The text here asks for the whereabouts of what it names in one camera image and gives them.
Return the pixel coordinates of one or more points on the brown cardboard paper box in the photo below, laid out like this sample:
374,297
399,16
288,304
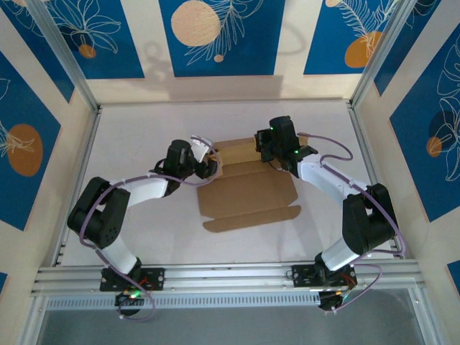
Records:
244,194

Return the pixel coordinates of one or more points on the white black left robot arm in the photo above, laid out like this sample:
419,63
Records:
104,219

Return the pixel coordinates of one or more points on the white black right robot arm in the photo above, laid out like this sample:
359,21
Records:
366,223

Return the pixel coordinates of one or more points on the aluminium table edge rail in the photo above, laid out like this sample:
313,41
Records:
90,143
357,125

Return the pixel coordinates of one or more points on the blue wall panel cream circle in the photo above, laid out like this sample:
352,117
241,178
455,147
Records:
251,54

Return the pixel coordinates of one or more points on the blue wall panel fern drawing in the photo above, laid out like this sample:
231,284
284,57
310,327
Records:
323,54

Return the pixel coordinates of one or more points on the wide aluminium base rail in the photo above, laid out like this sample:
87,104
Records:
233,273

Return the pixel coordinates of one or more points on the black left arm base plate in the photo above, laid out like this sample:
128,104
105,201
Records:
154,278

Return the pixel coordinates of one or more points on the blue wall panel flower drawing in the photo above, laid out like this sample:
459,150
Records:
108,61

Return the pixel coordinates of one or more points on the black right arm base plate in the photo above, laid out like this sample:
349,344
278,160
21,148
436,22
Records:
303,276

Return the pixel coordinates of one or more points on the blue wall panel dark circle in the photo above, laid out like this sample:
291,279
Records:
413,161

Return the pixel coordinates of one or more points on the aluminium frame post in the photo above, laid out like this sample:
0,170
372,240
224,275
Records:
381,46
63,46

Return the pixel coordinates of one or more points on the narrow plain blue wall panel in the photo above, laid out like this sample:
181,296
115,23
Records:
393,57
57,72

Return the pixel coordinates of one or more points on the blue wall panel big orange circle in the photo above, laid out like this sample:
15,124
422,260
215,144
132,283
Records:
32,108

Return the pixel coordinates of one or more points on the small blue wall panel piece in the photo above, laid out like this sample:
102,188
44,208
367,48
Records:
454,273
3,282

